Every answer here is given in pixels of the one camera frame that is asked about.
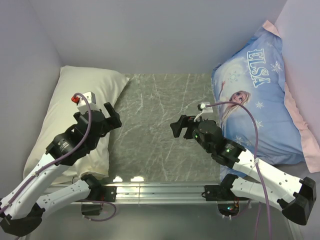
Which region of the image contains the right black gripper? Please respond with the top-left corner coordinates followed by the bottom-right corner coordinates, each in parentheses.
top-left (170, 114), bottom-right (213, 154)

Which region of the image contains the cream pillowcase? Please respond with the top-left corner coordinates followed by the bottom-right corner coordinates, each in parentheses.
top-left (23, 66), bottom-right (130, 184)

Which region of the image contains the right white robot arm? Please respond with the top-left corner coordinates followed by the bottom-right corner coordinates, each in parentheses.
top-left (170, 115), bottom-right (317, 226)

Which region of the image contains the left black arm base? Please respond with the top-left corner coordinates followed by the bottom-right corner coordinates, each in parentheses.
top-left (78, 186), bottom-right (117, 222)

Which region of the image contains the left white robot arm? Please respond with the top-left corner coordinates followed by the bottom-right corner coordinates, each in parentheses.
top-left (0, 102), bottom-right (122, 237)

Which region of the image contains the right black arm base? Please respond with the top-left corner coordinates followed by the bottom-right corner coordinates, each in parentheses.
top-left (201, 184), bottom-right (251, 220)

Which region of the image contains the blue Elsa pillow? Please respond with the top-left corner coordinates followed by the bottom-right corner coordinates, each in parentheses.
top-left (211, 21), bottom-right (320, 173)

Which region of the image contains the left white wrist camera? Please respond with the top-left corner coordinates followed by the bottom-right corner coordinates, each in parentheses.
top-left (71, 91), bottom-right (99, 115)

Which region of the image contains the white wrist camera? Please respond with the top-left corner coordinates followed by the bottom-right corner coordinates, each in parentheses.
top-left (193, 102), bottom-right (214, 122)
top-left (71, 91), bottom-right (99, 115)

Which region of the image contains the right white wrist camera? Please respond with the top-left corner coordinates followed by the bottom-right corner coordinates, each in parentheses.
top-left (193, 102), bottom-right (214, 122)

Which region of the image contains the aluminium mounting rail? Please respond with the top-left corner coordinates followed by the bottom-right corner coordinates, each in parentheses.
top-left (42, 183), bottom-right (253, 206)

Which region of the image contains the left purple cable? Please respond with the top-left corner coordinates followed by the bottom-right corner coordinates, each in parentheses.
top-left (0, 92), bottom-right (91, 216)

